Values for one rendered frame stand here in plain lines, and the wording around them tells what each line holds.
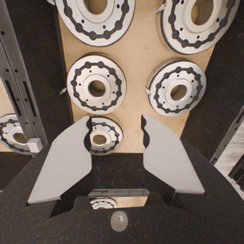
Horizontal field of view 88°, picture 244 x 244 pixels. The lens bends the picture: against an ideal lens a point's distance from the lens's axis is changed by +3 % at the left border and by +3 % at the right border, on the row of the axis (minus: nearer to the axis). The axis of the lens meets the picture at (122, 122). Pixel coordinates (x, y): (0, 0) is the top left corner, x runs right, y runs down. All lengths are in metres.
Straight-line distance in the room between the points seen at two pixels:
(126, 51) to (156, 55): 0.05
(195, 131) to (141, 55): 0.19
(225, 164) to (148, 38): 0.67
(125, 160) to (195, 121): 0.18
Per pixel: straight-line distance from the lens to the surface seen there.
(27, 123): 0.21
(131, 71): 0.26
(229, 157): 0.76
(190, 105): 0.28
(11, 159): 0.41
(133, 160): 0.34
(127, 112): 0.28
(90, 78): 0.22
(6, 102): 0.35
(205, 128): 0.29
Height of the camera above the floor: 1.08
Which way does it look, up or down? 59 degrees down
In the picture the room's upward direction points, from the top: 174 degrees clockwise
